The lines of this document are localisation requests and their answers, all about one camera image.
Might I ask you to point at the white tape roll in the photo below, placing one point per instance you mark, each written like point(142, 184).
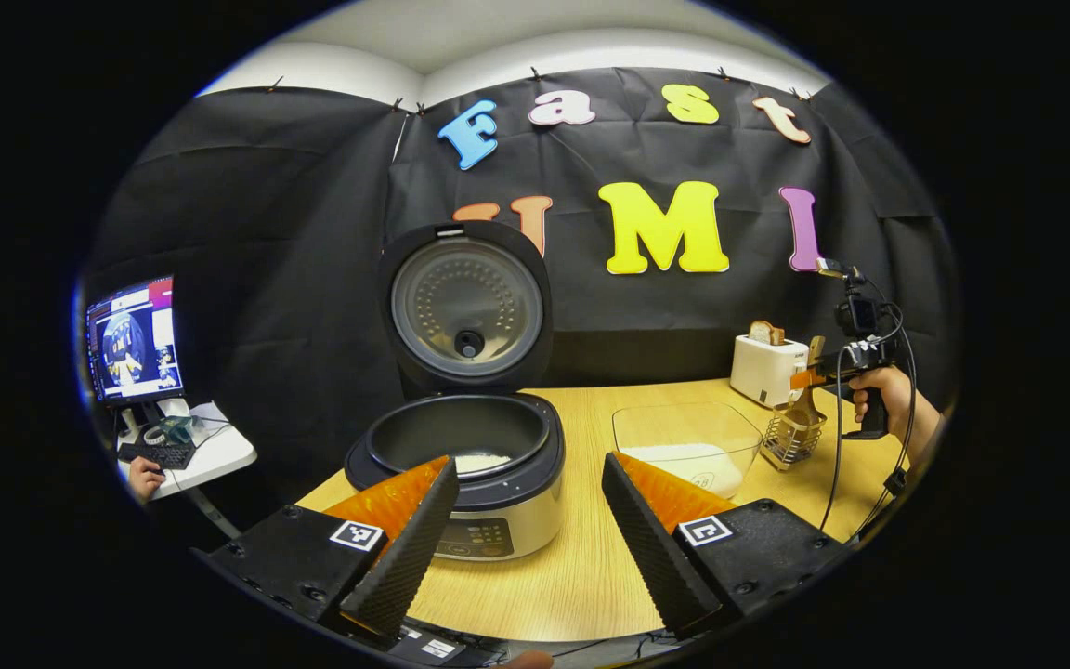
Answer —
point(156, 435)

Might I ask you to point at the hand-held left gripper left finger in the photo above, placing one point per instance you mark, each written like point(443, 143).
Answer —
point(405, 548)

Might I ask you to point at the silver black rice cooker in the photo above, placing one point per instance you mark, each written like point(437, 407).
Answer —
point(470, 418)

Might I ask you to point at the white side table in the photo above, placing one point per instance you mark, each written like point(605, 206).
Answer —
point(210, 455)

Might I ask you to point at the white rice heap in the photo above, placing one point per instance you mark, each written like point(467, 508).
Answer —
point(484, 462)

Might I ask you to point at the black keyboard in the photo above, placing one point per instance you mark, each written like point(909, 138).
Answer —
point(159, 454)

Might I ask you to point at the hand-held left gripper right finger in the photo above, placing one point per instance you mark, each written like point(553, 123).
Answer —
point(651, 548)

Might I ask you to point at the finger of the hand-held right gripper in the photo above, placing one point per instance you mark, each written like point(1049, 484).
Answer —
point(823, 372)

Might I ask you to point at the wooden spoon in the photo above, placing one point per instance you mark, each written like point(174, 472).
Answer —
point(804, 413)

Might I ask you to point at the toasted bread slice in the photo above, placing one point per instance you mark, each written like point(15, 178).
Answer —
point(765, 332)

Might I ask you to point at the white toaster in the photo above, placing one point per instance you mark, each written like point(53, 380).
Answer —
point(763, 367)

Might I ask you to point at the clear plastic container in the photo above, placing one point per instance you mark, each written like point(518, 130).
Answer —
point(684, 423)

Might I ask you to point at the computer monitor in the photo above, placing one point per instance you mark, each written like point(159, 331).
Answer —
point(134, 339)

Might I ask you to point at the black backdrop cloth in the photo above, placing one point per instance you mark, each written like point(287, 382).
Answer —
point(293, 232)

